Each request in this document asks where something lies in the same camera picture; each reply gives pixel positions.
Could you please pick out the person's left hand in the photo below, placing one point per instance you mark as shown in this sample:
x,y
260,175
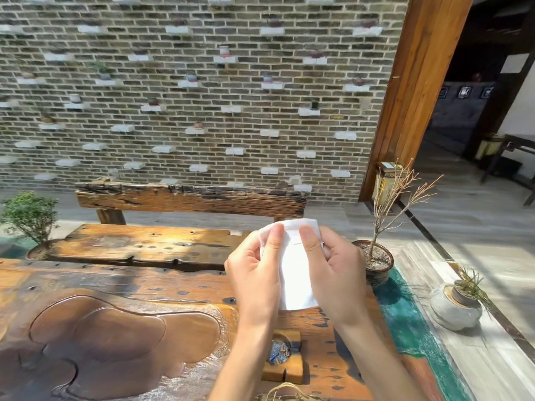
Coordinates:
x,y
253,279

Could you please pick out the person's right hand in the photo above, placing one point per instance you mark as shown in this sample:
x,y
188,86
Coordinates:
x,y
340,279

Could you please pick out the person's right thumb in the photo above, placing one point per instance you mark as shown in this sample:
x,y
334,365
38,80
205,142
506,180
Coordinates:
x,y
310,241

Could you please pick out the person's left thumb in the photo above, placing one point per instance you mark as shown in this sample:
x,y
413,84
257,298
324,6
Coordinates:
x,y
274,243

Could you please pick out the white paper tissue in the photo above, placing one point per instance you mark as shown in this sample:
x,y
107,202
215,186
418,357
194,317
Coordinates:
x,y
294,271

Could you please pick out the person's left forearm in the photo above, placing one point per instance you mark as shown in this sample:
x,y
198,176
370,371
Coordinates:
x,y
242,359

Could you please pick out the person's right forearm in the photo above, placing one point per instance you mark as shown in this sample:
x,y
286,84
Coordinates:
x,y
376,359

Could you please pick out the dry twig plant brown pot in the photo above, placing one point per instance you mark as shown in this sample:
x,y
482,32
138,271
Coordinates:
x,y
376,263

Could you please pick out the small floor lantern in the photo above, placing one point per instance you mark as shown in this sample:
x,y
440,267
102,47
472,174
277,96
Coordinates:
x,y
489,148
386,179

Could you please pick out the rustic wooden bench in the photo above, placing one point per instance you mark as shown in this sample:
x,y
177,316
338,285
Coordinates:
x,y
167,242

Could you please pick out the wooden ashtray block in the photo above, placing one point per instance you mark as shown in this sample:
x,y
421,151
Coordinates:
x,y
288,363

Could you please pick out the dried straw bundle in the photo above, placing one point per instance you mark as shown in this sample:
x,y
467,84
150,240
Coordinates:
x,y
288,392

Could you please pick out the grass plant white round pot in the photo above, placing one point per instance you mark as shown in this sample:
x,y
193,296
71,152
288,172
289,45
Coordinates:
x,y
453,306

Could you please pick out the dark wooden side table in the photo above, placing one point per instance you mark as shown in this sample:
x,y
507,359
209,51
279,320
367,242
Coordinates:
x,y
516,158

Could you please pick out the green potted shrub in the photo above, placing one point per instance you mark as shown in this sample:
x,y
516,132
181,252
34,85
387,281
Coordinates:
x,y
31,217

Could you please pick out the wooden door frame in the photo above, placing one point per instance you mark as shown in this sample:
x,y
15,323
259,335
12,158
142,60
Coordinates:
x,y
413,95

